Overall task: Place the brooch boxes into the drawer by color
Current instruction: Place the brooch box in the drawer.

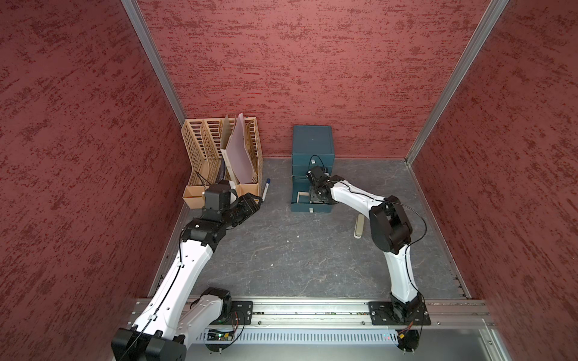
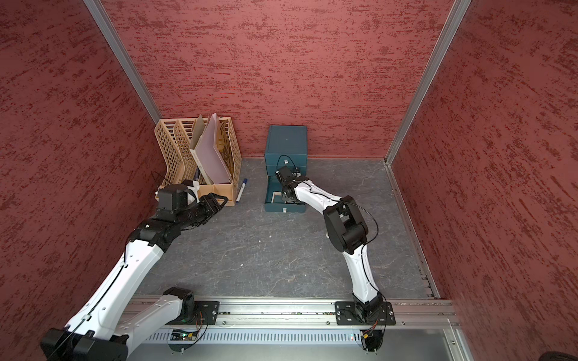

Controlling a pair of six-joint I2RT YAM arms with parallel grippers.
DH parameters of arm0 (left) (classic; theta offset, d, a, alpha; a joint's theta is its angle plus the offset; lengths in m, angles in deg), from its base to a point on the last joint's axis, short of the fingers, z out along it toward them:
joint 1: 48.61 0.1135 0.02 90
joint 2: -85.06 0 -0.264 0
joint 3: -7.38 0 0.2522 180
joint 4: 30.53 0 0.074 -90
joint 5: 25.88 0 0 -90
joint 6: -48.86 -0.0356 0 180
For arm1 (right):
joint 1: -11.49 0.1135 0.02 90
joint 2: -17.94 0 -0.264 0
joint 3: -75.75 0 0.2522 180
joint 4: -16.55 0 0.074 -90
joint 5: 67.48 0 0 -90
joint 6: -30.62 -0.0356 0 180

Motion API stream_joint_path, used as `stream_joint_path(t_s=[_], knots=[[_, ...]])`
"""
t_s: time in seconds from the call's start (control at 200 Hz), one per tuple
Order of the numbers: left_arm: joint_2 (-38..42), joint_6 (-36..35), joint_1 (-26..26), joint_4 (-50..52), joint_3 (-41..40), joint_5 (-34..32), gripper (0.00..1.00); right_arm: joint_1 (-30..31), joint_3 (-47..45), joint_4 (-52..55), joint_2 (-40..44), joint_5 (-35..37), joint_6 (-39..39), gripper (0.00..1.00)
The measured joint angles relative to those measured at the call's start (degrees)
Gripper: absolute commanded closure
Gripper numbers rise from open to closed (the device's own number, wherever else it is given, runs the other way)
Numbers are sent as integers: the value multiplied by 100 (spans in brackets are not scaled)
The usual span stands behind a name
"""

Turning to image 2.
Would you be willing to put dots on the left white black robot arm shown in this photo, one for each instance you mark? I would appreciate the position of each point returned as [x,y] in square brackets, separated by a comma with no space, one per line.
[96,331]

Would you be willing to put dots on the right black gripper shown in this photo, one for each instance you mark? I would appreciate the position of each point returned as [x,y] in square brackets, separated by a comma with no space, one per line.
[285,195]

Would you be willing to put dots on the aluminium mounting rail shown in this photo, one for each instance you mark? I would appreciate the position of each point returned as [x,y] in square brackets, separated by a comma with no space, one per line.
[278,313]

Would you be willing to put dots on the brown cardboard divider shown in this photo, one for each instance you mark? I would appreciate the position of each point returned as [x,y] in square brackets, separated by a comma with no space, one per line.
[197,131]

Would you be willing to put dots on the pink brooch box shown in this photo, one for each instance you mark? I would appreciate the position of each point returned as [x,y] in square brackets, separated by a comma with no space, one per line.
[278,197]

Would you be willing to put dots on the pink folder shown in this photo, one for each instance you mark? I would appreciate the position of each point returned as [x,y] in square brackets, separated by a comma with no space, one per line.
[207,156]

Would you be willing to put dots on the tan plastic file organizer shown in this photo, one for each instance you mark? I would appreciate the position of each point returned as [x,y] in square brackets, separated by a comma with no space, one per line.
[173,137]

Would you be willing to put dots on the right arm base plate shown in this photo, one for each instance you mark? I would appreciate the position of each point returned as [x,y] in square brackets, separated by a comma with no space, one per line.
[352,313]

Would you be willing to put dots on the blue white marker pen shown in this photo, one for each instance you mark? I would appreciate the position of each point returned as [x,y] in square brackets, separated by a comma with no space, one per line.
[241,190]

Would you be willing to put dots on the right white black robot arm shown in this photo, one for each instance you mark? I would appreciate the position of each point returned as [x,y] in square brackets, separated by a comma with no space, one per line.
[347,230]

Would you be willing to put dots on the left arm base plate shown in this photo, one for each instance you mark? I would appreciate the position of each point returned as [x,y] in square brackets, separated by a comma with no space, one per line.
[199,313]

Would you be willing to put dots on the teal drawer cabinet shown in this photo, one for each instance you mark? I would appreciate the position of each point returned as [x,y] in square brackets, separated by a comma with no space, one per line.
[286,145]

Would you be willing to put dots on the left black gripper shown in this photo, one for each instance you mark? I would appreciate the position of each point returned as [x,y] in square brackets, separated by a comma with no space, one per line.
[212,206]

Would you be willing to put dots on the teal lowest drawer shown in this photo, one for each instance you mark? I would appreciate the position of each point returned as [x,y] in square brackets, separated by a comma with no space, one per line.
[273,185]

